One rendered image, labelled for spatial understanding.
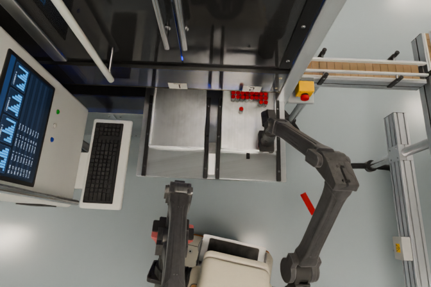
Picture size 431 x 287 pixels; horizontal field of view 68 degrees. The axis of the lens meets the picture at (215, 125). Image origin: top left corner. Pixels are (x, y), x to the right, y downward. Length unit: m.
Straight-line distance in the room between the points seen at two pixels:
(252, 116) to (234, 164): 0.26
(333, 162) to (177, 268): 0.50
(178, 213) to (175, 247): 0.11
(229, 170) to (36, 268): 1.63
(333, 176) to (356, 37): 2.27
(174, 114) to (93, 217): 1.19
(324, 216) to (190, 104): 0.89
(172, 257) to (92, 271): 1.70
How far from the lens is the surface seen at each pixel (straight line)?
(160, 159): 1.54
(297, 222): 2.44
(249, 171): 1.52
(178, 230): 0.90
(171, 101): 1.62
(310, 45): 1.19
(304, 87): 1.53
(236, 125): 1.57
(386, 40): 3.19
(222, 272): 1.03
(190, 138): 1.55
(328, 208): 0.98
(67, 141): 1.59
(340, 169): 0.97
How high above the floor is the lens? 2.37
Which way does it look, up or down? 72 degrees down
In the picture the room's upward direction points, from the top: 2 degrees clockwise
